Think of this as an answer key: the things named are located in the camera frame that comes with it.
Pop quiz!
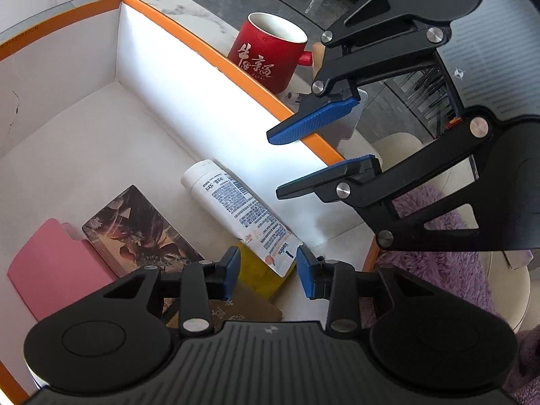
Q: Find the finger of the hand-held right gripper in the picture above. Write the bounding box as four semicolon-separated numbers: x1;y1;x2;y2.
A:
276;114;503;251
267;0;452;145

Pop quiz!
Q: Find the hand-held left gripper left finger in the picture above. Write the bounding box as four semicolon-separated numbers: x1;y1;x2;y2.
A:
103;246;242;338

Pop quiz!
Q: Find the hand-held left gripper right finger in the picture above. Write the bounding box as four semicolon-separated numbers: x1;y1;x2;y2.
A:
296;245;467;334

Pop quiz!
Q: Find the yellow pouch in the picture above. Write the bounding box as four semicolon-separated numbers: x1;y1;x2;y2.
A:
234;242;296;300

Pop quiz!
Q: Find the brown small box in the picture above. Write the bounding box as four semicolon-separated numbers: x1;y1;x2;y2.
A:
166;280;283;330

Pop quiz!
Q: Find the white printed tube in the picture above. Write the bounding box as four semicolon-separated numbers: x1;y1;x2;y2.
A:
181;159;303;278

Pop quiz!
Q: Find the illustrated card box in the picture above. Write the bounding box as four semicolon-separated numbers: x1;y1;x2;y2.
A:
81;185;207;321

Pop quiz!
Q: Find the pink snap card wallet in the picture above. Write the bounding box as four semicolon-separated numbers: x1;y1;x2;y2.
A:
6;218;121;321

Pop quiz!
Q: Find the orange cardboard box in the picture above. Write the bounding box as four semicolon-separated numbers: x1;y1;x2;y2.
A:
0;0;382;405

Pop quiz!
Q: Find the white textured object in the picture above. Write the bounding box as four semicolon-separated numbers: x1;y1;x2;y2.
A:
327;88;369;146

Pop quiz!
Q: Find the red mug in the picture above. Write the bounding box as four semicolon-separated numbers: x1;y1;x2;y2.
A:
228;12;315;93

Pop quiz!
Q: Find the purple fluffy cushion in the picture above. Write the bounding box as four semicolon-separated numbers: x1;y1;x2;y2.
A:
377;183;540;395

